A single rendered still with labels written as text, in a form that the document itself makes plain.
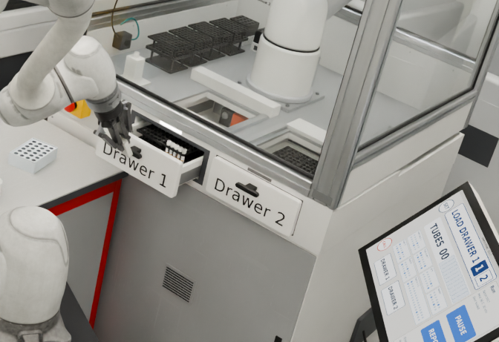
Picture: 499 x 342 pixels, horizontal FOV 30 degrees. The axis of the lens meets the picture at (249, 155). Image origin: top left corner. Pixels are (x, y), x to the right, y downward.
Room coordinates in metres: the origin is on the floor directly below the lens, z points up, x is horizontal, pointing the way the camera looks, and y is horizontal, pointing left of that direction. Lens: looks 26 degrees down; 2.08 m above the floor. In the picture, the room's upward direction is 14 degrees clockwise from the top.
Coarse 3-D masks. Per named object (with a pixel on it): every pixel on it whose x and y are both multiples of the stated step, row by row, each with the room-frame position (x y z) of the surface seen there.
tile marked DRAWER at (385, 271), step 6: (390, 252) 1.87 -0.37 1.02; (384, 258) 1.86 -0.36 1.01; (390, 258) 1.85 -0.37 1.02; (378, 264) 1.85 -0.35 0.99; (384, 264) 1.84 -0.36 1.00; (390, 264) 1.83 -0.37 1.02; (378, 270) 1.83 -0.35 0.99; (384, 270) 1.82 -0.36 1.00; (390, 270) 1.81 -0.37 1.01; (378, 276) 1.81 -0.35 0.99; (384, 276) 1.80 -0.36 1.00; (390, 276) 1.79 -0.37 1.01; (396, 276) 1.78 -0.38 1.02; (378, 282) 1.79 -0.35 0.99; (384, 282) 1.78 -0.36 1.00
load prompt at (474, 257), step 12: (456, 216) 1.87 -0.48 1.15; (468, 216) 1.85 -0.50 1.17; (456, 228) 1.83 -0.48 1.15; (468, 228) 1.81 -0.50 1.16; (456, 240) 1.79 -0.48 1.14; (468, 240) 1.77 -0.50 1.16; (480, 240) 1.74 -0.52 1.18; (468, 252) 1.73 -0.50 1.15; (480, 252) 1.71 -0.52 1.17; (468, 264) 1.69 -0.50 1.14; (480, 264) 1.67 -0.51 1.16; (480, 276) 1.64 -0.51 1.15; (492, 276) 1.62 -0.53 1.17
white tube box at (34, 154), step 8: (24, 144) 2.35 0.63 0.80; (32, 144) 2.37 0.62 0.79; (40, 144) 2.38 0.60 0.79; (48, 144) 2.38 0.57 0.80; (16, 152) 2.29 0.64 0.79; (24, 152) 2.30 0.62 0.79; (32, 152) 2.31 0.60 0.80; (40, 152) 2.33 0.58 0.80; (48, 152) 2.34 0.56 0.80; (56, 152) 2.37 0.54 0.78; (8, 160) 2.27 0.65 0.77; (16, 160) 2.27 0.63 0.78; (24, 160) 2.26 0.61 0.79; (32, 160) 2.28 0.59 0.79; (40, 160) 2.28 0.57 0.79; (48, 160) 2.33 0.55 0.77; (24, 168) 2.26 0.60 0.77; (32, 168) 2.26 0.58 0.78; (40, 168) 2.29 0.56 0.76
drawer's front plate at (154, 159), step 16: (144, 144) 2.28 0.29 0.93; (112, 160) 2.32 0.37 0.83; (128, 160) 2.29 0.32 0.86; (144, 160) 2.27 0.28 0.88; (160, 160) 2.24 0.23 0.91; (176, 160) 2.23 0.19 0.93; (144, 176) 2.27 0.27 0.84; (160, 176) 2.24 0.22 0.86; (176, 176) 2.22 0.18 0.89; (176, 192) 2.23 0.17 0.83
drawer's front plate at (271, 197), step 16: (224, 160) 2.30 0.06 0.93; (224, 176) 2.28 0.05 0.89; (240, 176) 2.26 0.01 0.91; (224, 192) 2.28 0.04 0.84; (240, 192) 2.26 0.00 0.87; (272, 192) 2.21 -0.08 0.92; (240, 208) 2.25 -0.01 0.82; (256, 208) 2.23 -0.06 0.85; (272, 208) 2.20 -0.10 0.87; (288, 208) 2.18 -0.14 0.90; (272, 224) 2.20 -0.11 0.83; (288, 224) 2.18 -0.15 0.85
